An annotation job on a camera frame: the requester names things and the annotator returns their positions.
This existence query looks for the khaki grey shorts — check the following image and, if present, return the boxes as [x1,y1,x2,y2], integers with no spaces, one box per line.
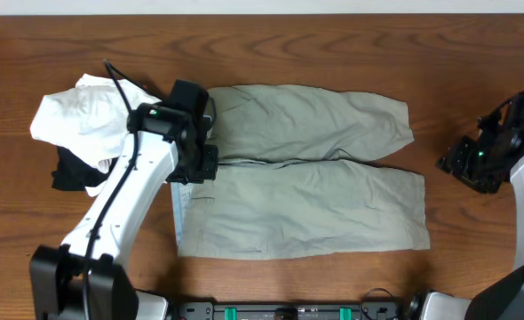
[179,84,430,260]

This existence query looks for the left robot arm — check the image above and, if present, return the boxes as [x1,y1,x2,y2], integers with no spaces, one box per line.
[29,80,218,320]

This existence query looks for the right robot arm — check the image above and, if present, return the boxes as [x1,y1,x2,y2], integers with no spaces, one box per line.
[407,90,524,320]

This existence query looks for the white bottom garment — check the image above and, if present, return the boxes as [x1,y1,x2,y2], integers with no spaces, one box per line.
[85,158,115,197]

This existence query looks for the white garment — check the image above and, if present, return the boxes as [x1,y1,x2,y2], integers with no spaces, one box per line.
[85,158,115,197]
[30,74,158,173]

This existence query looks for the white top garment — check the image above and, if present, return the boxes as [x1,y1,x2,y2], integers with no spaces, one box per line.
[30,74,158,173]

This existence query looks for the black garment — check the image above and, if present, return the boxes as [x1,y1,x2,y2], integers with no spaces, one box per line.
[52,147,108,191]

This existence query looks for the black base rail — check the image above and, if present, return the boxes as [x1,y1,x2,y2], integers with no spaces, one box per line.
[171,301,401,320]

